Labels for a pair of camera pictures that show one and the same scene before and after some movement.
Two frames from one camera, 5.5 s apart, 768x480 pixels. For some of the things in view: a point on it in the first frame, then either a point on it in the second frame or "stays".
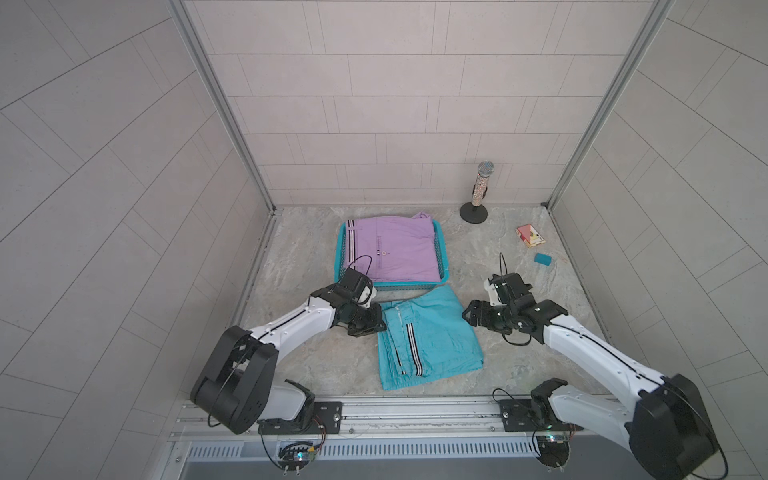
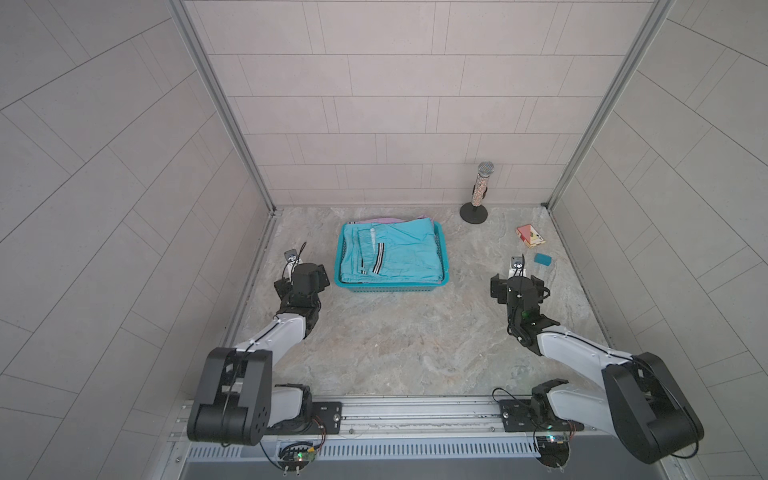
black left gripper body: [362, 320] → [319, 280]
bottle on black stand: [475, 212] stays
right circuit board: [554, 450] stays
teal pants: [428, 336] → [402, 251]
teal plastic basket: [340, 256] stays
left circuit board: [295, 456] stays
